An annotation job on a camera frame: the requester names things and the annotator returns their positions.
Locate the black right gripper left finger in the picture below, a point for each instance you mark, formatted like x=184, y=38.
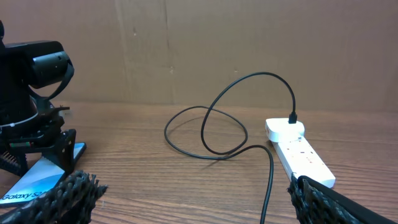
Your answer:
x=70, y=201

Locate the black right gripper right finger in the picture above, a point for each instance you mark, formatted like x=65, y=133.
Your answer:
x=315, y=203

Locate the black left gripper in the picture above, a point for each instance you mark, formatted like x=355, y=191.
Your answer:
x=45, y=136

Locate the Galaxy S24 smartphone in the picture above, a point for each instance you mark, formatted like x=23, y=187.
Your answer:
x=45, y=174

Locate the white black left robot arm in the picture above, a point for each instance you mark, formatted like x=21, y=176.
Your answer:
x=32, y=74

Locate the white charger plug adapter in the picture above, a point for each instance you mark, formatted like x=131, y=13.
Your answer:
x=280, y=130

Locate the white power strip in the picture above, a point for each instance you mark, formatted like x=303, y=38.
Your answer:
x=299, y=158

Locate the brown cardboard backdrop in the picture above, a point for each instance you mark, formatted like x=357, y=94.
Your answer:
x=336, y=55

